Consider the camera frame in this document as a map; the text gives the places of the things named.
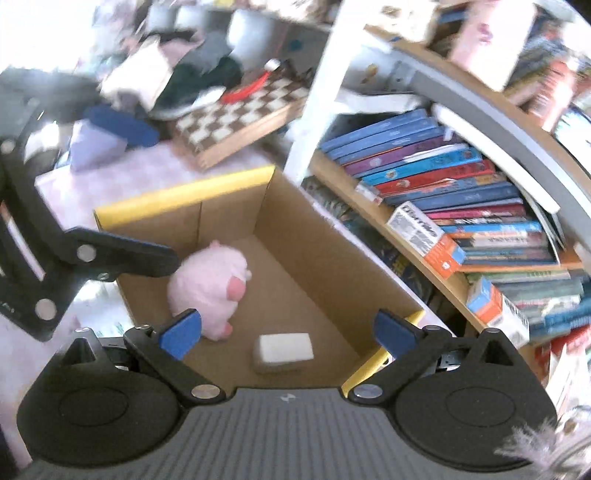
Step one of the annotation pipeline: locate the pink plush toy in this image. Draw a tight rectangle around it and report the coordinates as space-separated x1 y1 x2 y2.
167 241 252 341

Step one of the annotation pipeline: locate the white rectangular sponge block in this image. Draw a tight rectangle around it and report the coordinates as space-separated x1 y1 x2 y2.
252 333 315 372

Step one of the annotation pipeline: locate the pink checkered tablecloth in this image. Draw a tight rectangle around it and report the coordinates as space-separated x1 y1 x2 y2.
1 141 287 470

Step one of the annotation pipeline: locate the wooden chessboard box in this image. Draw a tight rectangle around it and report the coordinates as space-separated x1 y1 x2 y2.
173 77 308 171

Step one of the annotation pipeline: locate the pile of clothes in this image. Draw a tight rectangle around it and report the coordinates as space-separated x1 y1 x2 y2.
68 27 246 172

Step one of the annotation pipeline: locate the orange white carton box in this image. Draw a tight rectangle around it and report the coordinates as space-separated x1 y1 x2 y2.
467 276 530 348

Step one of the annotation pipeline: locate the white orange medicine box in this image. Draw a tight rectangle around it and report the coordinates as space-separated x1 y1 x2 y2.
387 201 466 279

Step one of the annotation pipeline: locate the yellow cardboard box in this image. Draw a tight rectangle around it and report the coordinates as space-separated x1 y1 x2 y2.
95 166 424 391

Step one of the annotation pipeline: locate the red tassel ornament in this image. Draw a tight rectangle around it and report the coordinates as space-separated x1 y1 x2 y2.
221 59 280 104

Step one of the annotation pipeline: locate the row of upright books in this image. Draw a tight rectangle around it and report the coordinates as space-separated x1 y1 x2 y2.
311 108 590 341

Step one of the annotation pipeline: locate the white bookshelf unit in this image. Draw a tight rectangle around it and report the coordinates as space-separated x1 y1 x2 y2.
151 0 591 379

